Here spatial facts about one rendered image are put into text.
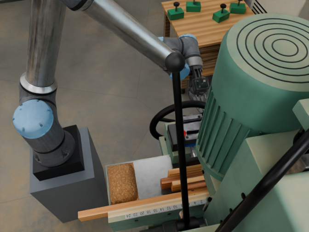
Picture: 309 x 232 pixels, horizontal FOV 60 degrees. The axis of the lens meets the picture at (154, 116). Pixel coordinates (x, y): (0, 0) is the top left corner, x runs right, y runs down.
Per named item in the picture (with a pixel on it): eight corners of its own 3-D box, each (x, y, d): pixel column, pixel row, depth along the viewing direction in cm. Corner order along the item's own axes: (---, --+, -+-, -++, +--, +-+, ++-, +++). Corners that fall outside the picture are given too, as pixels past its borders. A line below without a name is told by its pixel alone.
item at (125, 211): (288, 181, 90) (295, 175, 86) (291, 187, 89) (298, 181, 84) (109, 216, 83) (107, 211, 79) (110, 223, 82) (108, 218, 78)
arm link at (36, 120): (30, 157, 113) (9, 134, 99) (28, 125, 123) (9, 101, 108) (66, 146, 115) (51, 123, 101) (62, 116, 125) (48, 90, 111)
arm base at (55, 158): (33, 170, 120) (23, 160, 112) (36, 135, 131) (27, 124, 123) (75, 162, 121) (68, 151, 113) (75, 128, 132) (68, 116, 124)
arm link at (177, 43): (162, 47, 113) (187, 48, 118) (154, 31, 120) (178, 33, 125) (156, 65, 120) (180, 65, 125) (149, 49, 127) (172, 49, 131)
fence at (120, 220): (291, 187, 89) (299, 180, 84) (294, 191, 88) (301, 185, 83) (110, 223, 82) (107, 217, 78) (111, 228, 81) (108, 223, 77)
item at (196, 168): (223, 167, 93) (227, 159, 87) (225, 171, 92) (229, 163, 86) (167, 177, 90) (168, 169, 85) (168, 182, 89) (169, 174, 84)
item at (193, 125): (200, 119, 97) (202, 110, 92) (209, 145, 91) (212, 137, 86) (164, 124, 95) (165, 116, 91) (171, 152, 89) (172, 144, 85)
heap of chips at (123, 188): (133, 162, 94) (132, 157, 91) (139, 201, 86) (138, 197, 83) (107, 166, 93) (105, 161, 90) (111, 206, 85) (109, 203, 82)
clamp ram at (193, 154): (201, 150, 96) (205, 137, 88) (208, 169, 92) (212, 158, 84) (177, 154, 95) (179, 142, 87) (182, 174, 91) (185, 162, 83)
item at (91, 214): (250, 182, 89) (254, 177, 86) (252, 188, 88) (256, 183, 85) (80, 215, 83) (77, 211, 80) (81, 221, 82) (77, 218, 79)
